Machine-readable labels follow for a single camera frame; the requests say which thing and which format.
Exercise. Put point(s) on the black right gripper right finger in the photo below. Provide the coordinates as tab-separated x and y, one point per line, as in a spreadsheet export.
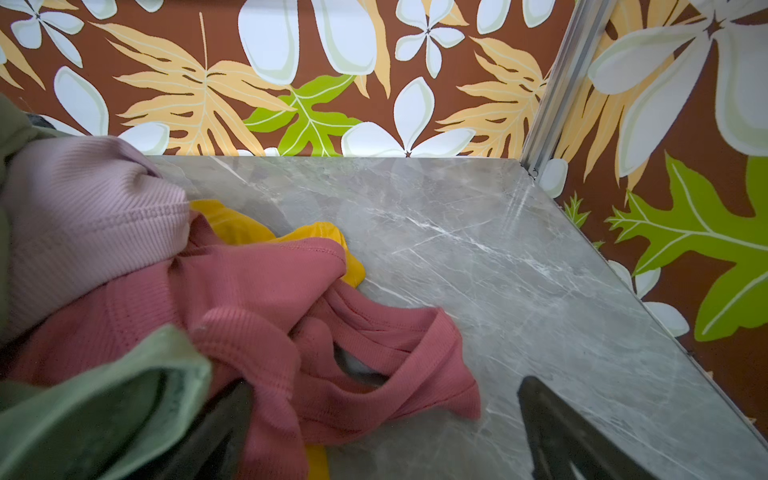
564	445

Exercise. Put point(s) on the light pink ribbed cloth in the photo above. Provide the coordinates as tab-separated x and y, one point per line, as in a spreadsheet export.
83	211

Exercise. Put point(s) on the yellow cloth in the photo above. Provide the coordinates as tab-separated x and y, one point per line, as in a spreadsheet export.
235	228

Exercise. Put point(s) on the dark pink ribbed cloth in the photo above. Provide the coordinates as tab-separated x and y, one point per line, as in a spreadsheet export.
326	364

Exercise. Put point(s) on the aluminium corner frame post right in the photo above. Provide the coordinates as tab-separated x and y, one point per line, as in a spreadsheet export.
585	29

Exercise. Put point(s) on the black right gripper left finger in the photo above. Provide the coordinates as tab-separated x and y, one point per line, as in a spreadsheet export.
213	446

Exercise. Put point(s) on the green t-shirt with print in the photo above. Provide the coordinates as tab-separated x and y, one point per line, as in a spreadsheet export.
110	420

